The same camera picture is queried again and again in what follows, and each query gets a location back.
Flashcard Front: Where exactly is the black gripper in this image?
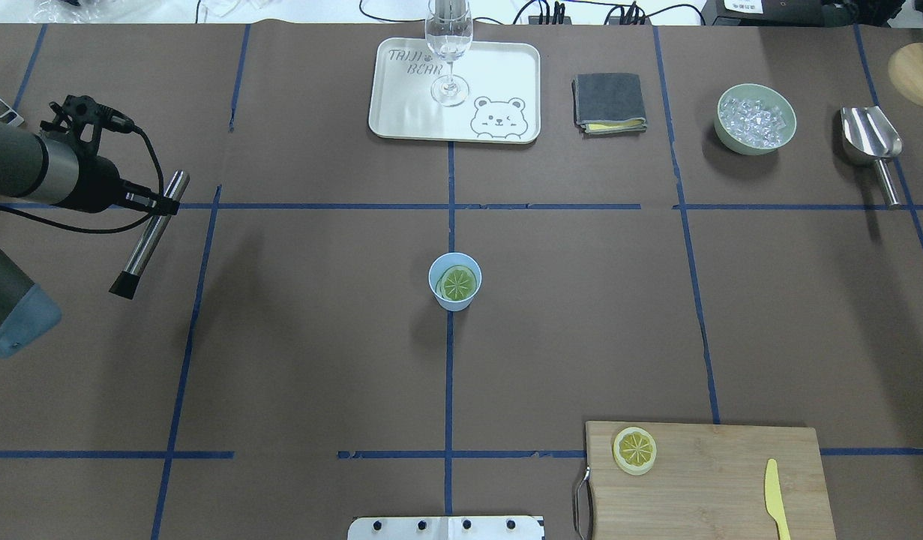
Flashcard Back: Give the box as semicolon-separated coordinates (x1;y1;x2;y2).
40;95;180;216

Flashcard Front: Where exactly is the steel muddler black tip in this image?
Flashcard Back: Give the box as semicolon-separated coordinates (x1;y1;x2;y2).
109;169;190;299

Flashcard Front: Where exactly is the picked lemon slice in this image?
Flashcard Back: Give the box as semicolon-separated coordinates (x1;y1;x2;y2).
435;265;478;303

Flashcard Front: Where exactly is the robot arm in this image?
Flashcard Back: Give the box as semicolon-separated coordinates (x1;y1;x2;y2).
0;95;190;359

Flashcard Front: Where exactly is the light blue paper cup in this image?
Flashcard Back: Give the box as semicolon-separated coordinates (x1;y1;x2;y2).
427;252;483;312

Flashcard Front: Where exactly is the wooden cup tree stand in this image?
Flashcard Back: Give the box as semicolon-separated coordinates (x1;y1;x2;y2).
889;42;923;107

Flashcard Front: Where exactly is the white bear serving tray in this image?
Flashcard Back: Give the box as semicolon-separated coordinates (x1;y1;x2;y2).
368;37;542;144

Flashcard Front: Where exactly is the grey folded cloth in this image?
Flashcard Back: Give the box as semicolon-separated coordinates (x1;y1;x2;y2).
572;73;649;136

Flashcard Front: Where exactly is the green bowl of ice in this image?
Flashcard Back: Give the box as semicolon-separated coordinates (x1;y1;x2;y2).
712;83;798;156

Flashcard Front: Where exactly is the wooden cutting board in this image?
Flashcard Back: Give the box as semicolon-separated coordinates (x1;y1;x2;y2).
572;421;836;539

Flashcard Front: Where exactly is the yellow plastic knife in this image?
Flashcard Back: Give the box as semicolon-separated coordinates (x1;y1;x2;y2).
763;457;791;540

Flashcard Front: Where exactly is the steel ice scoop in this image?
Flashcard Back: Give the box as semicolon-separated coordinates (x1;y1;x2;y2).
841;106;903;211

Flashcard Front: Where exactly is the white wire cup rack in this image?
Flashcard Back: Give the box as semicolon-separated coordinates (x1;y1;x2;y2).
0;82;25;128

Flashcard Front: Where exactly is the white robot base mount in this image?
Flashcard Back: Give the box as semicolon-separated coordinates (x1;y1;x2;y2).
346;515;546;539

